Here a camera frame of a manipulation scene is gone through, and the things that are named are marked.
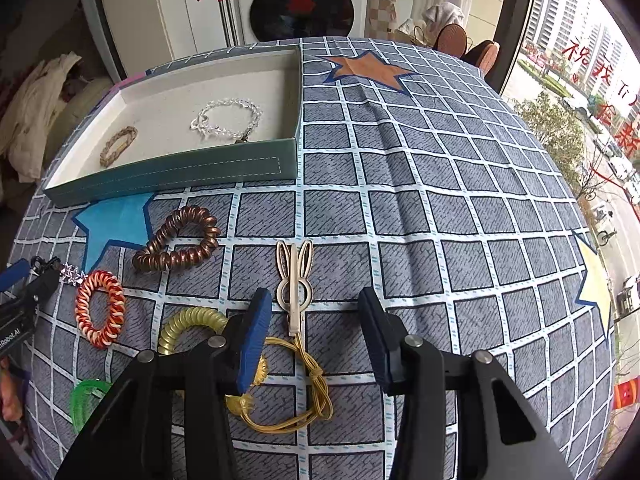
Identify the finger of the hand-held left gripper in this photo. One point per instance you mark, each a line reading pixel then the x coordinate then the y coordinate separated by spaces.
pixel 12 275
pixel 35 287

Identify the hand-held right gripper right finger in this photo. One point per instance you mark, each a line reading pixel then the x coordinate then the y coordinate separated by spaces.
pixel 372 340

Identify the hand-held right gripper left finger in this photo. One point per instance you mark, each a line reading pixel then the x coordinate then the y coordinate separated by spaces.
pixel 252 340

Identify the beige rabbit hair clip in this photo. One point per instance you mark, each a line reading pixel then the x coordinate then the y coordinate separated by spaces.
pixel 295 305

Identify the green translucent bangle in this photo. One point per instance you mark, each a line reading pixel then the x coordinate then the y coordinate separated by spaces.
pixel 80 400

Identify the white shallow tray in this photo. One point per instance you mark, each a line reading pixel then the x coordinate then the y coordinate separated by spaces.
pixel 175 175

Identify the grid star printed tablecloth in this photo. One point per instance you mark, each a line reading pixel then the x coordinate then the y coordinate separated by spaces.
pixel 425 210

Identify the beige clothing pile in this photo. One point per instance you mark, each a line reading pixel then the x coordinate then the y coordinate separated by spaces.
pixel 35 110

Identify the brown round chair back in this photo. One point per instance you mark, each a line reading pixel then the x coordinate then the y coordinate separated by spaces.
pixel 485 57
pixel 450 40

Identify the white cabinet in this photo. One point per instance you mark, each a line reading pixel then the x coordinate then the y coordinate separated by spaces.
pixel 190 20

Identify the beige bag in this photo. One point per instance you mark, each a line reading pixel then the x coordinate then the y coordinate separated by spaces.
pixel 412 32

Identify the white cloth on chair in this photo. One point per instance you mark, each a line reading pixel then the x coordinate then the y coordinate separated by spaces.
pixel 445 15

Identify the checkered hanging cloth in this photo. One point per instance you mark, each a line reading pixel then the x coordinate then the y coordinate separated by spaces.
pixel 382 5

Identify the dark window frame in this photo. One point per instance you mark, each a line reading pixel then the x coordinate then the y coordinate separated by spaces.
pixel 515 20

